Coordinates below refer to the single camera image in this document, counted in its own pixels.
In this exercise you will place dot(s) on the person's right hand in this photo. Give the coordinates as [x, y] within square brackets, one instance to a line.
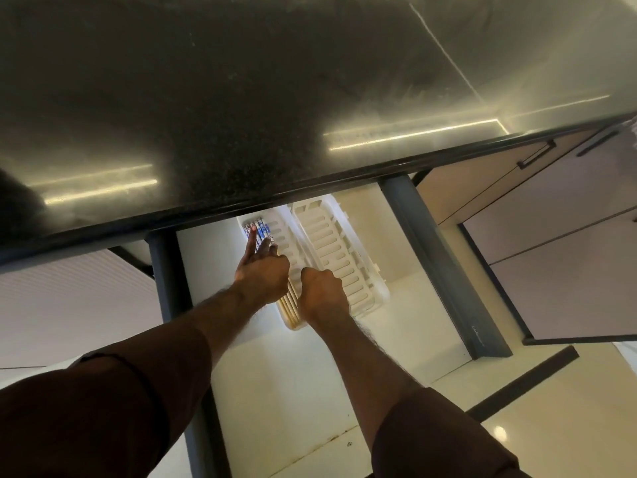
[321, 296]

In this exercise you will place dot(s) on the person's left hand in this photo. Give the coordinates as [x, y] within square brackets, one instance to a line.
[261, 276]

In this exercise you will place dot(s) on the person's left fingers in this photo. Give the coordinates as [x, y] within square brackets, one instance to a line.
[252, 241]

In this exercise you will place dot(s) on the person's right forearm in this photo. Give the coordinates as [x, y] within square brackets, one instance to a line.
[368, 378]

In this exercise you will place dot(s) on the person's left forearm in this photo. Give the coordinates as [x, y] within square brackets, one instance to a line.
[199, 328]

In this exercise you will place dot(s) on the narrow white cutlery tray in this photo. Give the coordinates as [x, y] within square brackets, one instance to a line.
[278, 233]

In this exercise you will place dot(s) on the bundle of wooden sticks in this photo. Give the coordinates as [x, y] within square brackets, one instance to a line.
[290, 306]

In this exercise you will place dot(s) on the wide white slotted tray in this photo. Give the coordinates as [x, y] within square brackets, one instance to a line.
[338, 248]

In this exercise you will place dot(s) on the white ribbed cabinet panel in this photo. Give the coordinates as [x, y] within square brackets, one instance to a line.
[74, 303]

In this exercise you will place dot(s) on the grey drawer with white base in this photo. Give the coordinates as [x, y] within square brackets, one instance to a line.
[438, 273]

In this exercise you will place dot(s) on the beige cabinet drawer front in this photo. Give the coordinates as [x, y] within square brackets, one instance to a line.
[477, 186]

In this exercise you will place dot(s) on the dark brown left sleeve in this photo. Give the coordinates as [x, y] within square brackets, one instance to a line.
[94, 418]

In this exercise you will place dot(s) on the dark brown sleeve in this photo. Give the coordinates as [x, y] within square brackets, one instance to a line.
[443, 438]
[94, 418]

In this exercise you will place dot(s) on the dark brown right sleeve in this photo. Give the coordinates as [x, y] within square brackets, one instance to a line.
[443, 438]

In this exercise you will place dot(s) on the open pale cabinet door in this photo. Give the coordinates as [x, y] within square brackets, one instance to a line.
[572, 278]

